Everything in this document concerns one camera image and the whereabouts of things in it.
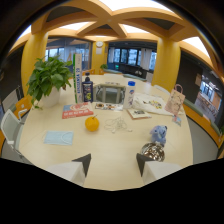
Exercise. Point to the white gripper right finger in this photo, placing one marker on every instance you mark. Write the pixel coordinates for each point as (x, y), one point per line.
(156, 170)

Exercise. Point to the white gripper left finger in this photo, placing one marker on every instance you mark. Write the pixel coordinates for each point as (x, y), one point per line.
(68, 171)

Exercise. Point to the light blue face mask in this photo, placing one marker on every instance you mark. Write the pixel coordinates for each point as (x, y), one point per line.
(59, 137)

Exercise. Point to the blue plush toy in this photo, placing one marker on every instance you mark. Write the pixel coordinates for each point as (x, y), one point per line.
(159, 133)

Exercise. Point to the orange fruit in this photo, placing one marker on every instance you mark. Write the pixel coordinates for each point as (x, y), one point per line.
(92, 123)

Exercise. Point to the small picture card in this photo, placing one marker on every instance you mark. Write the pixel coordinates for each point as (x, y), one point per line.
(138, 113)

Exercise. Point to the red and white booklet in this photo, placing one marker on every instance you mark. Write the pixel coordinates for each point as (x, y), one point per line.
(77, 110)

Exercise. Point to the white printed tote bag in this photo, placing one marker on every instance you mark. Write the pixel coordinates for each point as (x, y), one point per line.
(150, 104)

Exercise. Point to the white chair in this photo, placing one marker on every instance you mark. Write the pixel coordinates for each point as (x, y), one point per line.
(11, 133)

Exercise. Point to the patterned paper gift bag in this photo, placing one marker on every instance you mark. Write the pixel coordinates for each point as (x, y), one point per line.
(175, 101)

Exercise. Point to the white round plant pot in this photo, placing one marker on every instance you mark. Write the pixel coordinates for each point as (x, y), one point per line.
(50, 98)

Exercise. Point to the colourful printed leaflet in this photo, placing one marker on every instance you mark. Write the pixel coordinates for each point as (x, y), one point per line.
(108, 106)

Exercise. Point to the white bottle blue cap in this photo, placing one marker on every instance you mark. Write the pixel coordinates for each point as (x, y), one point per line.
(129, 95)

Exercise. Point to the orange chair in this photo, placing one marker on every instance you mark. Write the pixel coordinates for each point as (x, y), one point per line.
(22, 105)

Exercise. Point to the dark blue bottle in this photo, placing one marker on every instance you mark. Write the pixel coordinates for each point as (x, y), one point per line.
(87, 88)

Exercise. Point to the tall white green box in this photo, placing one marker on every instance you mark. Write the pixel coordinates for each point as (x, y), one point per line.
(77, 78)

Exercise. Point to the green potted plant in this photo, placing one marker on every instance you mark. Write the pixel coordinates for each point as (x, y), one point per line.
(48, 77)

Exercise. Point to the round wall clock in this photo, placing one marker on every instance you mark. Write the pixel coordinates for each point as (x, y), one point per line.
(99, 44)

